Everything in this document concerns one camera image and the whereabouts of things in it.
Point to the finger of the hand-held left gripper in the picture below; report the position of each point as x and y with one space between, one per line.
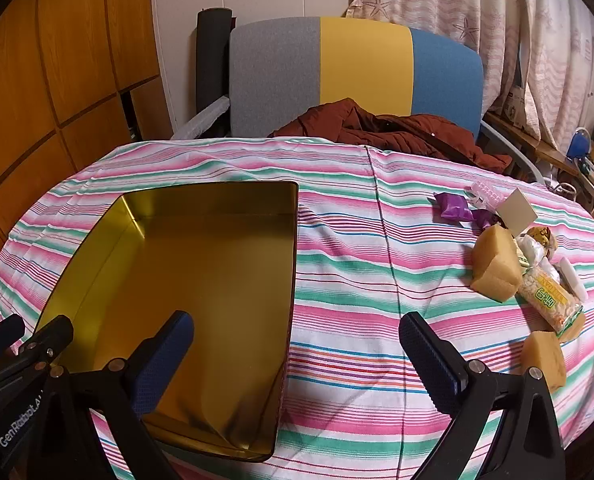
2 335
52 337

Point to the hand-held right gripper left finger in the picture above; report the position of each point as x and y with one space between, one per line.
166 355

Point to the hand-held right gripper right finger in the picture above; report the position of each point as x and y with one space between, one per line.
429 362

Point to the gold rectangular tin box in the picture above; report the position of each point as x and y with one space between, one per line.
202 280

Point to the tan sponge cake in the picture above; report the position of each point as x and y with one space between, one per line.
542 357
494 265

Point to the yellow label rice cracker packet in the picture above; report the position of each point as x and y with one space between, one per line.
549 297

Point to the green white small carton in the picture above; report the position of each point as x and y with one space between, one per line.
524 260

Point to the white pearly packet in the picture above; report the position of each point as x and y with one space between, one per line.
549 270
529 247

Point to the pink green striped tablecloth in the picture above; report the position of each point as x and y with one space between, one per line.
352 310

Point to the purple candy packet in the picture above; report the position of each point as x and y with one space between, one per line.
452 206
483 217

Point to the white rectangular block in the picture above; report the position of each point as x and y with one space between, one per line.
572 280

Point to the yellow black patterned wrapper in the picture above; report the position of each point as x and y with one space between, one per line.
539 235

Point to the small white cube box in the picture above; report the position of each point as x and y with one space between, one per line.
517 212

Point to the clear pink plastic packet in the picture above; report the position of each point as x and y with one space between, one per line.
484 192

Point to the brown jacket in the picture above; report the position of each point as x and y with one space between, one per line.
377 130

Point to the wooden side table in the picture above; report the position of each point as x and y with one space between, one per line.
537 147

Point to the white foam wrapped bar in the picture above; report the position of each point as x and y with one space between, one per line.
207 117

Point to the blue plastic pitcher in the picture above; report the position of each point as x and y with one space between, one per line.
580 143

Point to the small cardboard box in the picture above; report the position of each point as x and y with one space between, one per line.
516 107

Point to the wooden wardrobe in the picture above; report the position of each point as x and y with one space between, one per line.
52 60

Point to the grey yellow blue chair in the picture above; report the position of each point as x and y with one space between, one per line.
277 80

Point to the black rolled mat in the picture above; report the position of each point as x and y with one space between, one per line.
212 60

